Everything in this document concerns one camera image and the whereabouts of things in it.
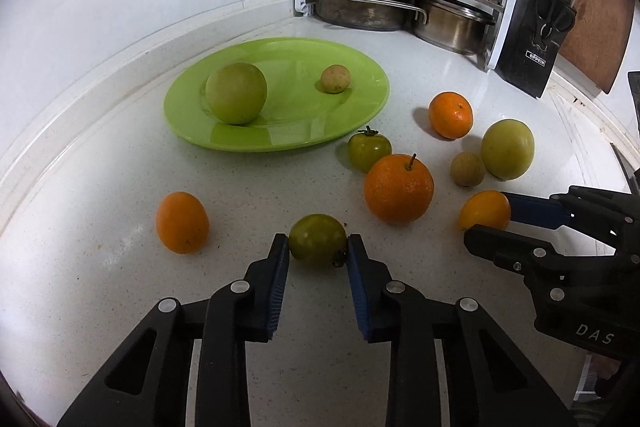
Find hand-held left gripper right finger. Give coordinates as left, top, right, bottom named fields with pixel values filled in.
left=347, top=233, right=576, bottom=427

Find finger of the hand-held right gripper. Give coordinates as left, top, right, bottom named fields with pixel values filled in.
left=463, top=224, right=569, bottom=281
left=500, top=185, right=640, bottom=252

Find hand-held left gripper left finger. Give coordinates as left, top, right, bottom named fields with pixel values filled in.
left=56, top=233, right=291, bottom=427

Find small yellow-orange citrus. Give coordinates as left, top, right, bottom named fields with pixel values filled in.
left=458, top=190, right=512, bottom=233

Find green tomato with stem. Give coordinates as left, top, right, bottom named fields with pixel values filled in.
left=288, top=213, right=349, bottom=268
left=348, top=126, right=393, bottom=173

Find yellow-green apple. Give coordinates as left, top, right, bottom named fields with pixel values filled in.
left=481, top=118, right=535, bottom=181

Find small brown round fruit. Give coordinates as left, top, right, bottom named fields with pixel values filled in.
left=320, top=64, right=351, bottom=94
left=450, top=151, right=486, bottom=187

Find large orange with stem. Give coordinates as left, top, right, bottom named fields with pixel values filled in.
left=364, top=153, right=435, bottom=224

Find oval orange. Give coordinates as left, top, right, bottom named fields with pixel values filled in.
left=155, top=191, right=210, bottom=255

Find tangerine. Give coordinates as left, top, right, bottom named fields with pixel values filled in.
left=428, top=91, right=474, bottom=140

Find green plate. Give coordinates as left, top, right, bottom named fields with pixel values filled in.
left=164, top=36, right=391, bottom=153

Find person's right hand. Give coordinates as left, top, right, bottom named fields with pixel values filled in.
left=591, top=355, right=622, bottom=397

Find black knife block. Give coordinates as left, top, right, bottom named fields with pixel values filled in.
left=495, top=0, right=579, bottom=99

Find large green apple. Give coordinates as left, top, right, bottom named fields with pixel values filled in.
left=205, top=62, right=268, bottom=126

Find black scissors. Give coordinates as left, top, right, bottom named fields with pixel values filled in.
left=532, top=0, right=576, bottom=53

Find steel pot with lid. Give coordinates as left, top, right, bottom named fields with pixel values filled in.
left=413, top=0, right=497, bottom=56

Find wooden cutting board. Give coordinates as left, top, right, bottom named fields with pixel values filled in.
left=549, top=0, right=637, bottom=96

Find steel pots under rack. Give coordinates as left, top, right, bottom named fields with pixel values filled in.
left=312, top=0, right=429, bottom=32

